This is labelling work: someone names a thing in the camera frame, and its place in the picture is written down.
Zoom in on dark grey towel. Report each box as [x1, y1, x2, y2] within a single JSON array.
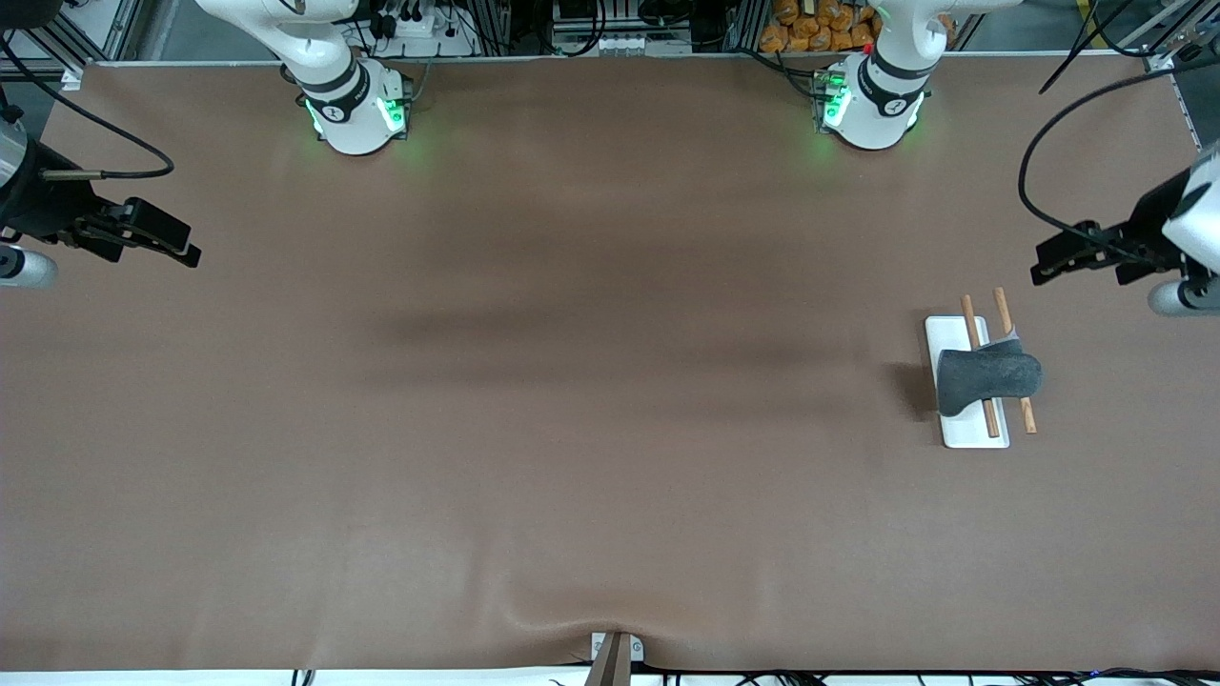
[[936, 329, 1044, 419]]

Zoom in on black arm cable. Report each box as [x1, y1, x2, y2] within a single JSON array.
[[1018, 69, 1178, 251], [0, 33, 176, 181]]

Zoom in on aluminium frame post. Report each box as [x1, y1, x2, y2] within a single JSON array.
[[467, 0, 518, 54], [724, 0, 773, 53]]

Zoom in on brown table cover mat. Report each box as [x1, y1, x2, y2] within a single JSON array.
[[0, 52, 1220, 673]]

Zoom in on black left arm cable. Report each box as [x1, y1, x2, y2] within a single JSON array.
[[1018, 69, 1178, 251]]

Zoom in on metal table clamp bracket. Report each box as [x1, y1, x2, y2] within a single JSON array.
[[583, 631, 646, 686]]

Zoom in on thin black hanging cable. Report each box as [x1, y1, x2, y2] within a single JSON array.
[[1037, 0, 1107, 94]]

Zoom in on white rack with wooden rods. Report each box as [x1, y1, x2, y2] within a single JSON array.
[[925, 287, 1038, 450]]

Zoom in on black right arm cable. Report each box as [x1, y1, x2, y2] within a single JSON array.
[[0, 33, 176, 181]]

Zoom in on orange snack bags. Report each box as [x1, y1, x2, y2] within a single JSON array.
[[760, 0, 954, 54]]

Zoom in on white power strip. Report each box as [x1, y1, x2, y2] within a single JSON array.
[[367, 8, 475, 58]]

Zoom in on white socket block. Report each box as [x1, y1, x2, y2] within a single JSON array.
[[596, 33, 694, 56]]

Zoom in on aluminium frame corner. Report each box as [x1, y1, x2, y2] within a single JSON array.
[[0, 0, 144, 79], [1139, 0, 1220, 79]]

